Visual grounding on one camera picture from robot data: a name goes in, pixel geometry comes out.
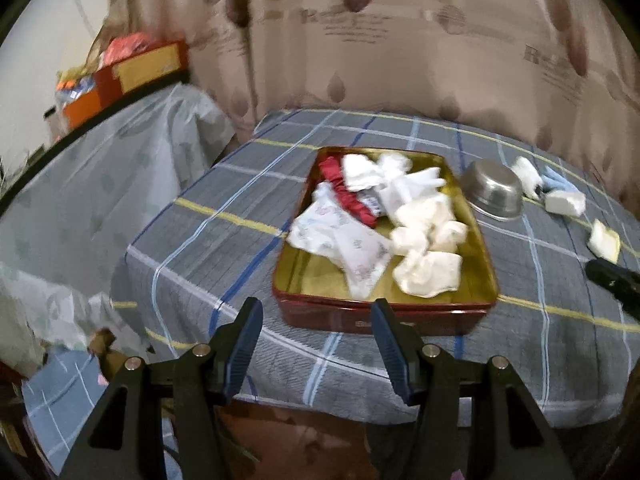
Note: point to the white printed towel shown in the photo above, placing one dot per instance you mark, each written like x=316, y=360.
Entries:
x=407, y=182

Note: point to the red and yellow box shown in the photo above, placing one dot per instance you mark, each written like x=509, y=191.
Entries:
x=145, y=67

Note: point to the clear plastic cover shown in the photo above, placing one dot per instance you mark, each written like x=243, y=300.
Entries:
x=100, y=200

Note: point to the cream cloth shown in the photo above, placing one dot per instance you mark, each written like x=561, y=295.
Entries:
x=425, y=222

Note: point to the yellow edged white cloth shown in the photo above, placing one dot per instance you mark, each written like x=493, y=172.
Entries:
x=604, y=240

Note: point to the red and white cloth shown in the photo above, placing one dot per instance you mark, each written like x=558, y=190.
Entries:
x=345, y=192

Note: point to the white fluffy towel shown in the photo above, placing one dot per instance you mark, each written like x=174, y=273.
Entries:
x=360, y=172

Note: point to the orange box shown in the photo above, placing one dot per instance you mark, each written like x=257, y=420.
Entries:
x=80, y=102

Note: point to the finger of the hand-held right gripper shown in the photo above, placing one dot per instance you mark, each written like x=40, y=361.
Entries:
x=617, y=280

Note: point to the white fluffy cloth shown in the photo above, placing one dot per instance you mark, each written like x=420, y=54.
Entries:
x=527, y=175

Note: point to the white folded cloth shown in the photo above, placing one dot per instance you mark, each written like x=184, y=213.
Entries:
x=565, y=203

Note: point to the stainless steel bowl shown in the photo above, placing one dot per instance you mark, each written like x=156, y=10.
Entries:
x=492, y=190

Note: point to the beige leaf print curtain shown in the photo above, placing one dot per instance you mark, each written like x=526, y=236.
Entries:
x=400, y=45

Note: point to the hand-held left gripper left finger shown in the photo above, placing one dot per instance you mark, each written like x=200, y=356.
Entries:
x=240, y=355

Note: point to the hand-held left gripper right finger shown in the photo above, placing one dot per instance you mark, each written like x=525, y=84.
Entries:
x=395, y=355

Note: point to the red tin box gold inside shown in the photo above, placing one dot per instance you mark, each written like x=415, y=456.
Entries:
x=320, y=280

